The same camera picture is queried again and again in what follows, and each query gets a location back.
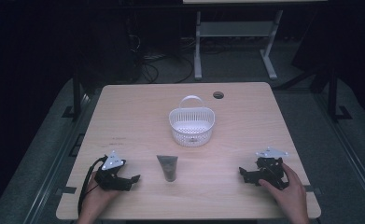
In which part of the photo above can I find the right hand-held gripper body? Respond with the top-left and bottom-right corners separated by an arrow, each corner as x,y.
255,147 -> 289,191

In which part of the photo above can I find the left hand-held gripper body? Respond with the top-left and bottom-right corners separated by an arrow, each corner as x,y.
93,150 -> 127,191

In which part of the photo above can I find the person's left hand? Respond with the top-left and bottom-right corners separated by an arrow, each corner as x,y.
81,170 -> 122,218

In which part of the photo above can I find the person's right hand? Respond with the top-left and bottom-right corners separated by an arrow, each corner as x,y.
258,162 -> 309,219

